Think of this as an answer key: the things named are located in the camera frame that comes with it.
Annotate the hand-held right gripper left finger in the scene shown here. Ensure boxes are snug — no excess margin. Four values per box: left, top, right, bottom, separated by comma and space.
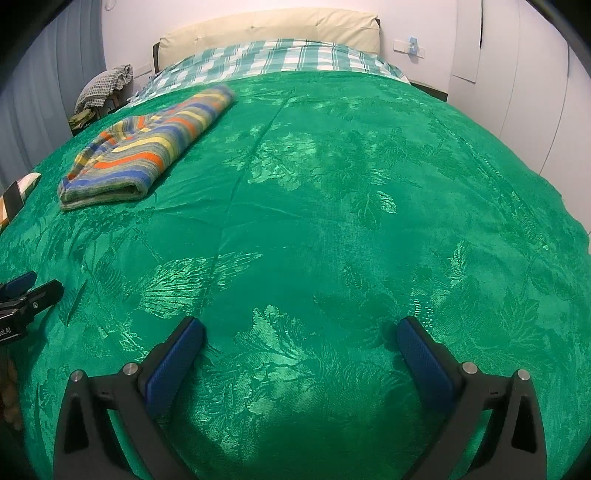
53, 316, 207, 480

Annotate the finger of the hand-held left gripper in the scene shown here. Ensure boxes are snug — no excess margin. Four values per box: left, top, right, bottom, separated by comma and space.
14, 279, 64, 319
0, 271, 38, 303

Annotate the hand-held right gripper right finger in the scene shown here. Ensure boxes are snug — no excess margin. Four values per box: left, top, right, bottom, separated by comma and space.
396, 316, 550, 480

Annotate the striped knitted sweater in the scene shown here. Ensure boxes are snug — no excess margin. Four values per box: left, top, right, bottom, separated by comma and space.
58, 84, 237, 212

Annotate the person's left hand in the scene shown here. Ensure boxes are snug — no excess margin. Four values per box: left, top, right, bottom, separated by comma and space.
0, 354, 24, 432

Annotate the phone with dark screen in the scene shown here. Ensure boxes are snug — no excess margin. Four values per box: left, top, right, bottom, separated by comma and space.
1, 181, 27, 217

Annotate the printed cream pillow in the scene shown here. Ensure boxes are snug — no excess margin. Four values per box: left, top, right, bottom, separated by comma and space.
0, 172, 42, 232

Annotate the yellow green cloth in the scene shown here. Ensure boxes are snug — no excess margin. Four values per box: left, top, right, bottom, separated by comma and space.
69, 108, 99, 128

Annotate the green floral blanket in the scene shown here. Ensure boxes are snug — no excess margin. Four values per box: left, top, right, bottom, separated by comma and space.
0, 69, 591, 480

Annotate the grey blue curtain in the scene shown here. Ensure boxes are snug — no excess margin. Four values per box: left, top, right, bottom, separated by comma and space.
0, 0, 107, 167

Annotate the grey checked cloth pile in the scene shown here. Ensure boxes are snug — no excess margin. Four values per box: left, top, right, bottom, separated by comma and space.
75, 65, 134, 114

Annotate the dark wooden nightstand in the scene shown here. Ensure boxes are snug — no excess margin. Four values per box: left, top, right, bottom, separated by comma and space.
409, 79, 448, 103

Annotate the white wardrobe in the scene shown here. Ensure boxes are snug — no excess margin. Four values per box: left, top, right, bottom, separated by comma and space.
450, 0, 591, 195

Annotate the green white plaid sheet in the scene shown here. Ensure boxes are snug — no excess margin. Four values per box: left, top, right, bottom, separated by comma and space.
124, 39, 409, 109

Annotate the cream padded headboard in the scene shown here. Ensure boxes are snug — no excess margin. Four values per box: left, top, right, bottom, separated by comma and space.
152, 9, 382, 75

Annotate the wall socket with blue plug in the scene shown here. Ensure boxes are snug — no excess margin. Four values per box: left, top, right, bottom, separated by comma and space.
392, 36, 426, 58

